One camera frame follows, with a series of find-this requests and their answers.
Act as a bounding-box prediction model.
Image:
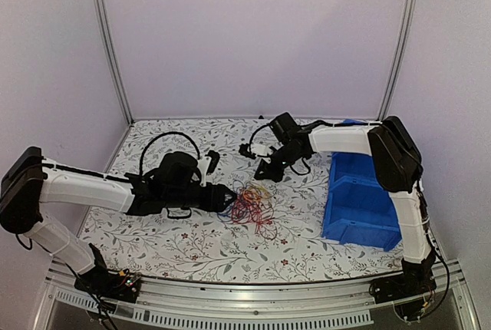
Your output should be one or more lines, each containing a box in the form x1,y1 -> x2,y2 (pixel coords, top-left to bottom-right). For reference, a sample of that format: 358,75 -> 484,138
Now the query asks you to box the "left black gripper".
164,183 -> 237,213

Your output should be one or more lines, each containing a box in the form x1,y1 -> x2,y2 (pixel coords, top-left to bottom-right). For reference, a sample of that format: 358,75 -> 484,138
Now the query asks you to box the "blue cable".
216,206 -> 246,227

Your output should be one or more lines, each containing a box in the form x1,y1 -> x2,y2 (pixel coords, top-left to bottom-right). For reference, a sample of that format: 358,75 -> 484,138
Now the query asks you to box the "red cable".
229,187 -> 281,241

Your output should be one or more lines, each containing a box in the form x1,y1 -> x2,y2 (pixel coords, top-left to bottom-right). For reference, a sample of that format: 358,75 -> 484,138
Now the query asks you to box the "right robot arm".
240,112 -> 437,296

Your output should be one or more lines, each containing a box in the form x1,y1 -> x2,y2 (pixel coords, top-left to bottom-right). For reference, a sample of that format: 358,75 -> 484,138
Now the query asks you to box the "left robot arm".
1,147 -> 237,295

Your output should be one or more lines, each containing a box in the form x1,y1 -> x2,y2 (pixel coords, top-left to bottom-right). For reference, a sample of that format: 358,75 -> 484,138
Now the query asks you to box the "floral table mat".
80,119 -> 404,284

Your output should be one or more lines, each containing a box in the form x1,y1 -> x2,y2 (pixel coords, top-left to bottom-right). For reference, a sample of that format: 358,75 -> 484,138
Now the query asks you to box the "blue three-compartment bin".
321,120 -> 402,252

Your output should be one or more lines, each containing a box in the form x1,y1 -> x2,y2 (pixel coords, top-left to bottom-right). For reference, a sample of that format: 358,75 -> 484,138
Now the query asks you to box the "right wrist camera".
239,143 -> 273,160

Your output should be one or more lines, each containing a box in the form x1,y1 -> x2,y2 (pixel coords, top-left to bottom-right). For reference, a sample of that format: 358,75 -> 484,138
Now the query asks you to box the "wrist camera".
197,150 -> 220,187
239,143 -> 273,160

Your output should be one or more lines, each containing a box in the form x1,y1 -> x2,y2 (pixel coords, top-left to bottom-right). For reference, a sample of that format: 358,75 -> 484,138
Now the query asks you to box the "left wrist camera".
197,150 -> 220,187

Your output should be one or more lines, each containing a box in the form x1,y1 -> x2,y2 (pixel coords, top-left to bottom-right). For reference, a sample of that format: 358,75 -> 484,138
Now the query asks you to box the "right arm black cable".
248,124 -> 311,176

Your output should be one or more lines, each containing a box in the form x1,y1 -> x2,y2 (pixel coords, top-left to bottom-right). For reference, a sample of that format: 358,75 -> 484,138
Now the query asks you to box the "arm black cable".
248,124 -> 311,176
138,131 -> 201,177

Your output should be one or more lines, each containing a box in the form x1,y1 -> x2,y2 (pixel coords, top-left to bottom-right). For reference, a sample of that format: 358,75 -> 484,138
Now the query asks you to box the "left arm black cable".
138,131 -> 201,177

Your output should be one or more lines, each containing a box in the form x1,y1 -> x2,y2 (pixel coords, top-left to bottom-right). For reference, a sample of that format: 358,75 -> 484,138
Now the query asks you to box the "aluminium front rail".
34,260 -> 483,329

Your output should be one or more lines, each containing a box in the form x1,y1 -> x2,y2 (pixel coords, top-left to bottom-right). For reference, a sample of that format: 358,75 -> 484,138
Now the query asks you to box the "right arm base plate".
368,274 -> 437,304

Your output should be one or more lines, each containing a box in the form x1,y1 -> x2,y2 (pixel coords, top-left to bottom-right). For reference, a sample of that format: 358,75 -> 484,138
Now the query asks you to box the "right aluminium frame post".
377,0 -> 417,120

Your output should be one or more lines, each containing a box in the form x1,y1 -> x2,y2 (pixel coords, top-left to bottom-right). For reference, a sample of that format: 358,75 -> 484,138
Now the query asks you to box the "aluminium frame post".
93,0 -> 134,126
377,0 -> 417,120

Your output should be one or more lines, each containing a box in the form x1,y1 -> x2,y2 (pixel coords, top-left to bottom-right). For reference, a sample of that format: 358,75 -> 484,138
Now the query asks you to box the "left aluminium frame post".
93,0 -> 134,126

